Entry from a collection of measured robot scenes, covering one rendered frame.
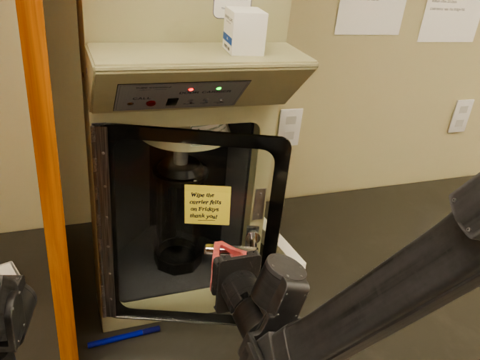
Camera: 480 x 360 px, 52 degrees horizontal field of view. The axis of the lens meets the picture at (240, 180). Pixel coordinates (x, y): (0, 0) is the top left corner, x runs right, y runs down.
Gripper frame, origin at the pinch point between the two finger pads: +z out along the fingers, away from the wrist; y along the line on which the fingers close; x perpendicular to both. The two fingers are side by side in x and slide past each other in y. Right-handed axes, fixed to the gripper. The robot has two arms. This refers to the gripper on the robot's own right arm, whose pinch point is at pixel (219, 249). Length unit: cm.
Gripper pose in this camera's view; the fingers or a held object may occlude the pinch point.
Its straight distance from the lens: 82.4
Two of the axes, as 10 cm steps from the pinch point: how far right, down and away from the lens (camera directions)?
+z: -3.5, -4.7, 8.1
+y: 0.9, -8.7, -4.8
